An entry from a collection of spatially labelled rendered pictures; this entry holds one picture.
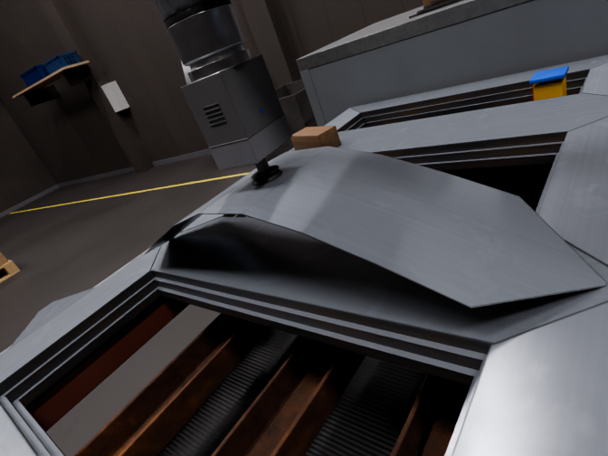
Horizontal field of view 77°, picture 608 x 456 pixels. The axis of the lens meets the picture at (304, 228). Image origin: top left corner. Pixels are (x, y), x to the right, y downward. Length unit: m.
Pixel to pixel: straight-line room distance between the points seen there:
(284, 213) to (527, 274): 0.23
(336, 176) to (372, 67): 0.87
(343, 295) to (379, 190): 0.12
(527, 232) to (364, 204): 0.16
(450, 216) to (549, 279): 0.10
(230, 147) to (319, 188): 0.11
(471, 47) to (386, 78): 0.26
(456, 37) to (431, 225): 0.86
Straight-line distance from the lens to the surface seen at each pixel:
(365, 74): 1.33
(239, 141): 0.45
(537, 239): 0.43
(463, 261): 0.37
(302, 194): 0.44
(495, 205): 0.45
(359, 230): 0.38
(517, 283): 0.37
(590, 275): 0.42
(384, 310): 0.41
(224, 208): 0.46
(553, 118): 0.79
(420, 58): 1.24
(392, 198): 0.43
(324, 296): 0.45
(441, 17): 1.20
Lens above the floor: 1.12
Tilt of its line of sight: 25 degrees down
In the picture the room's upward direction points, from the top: 22 degrees counter-clockwise
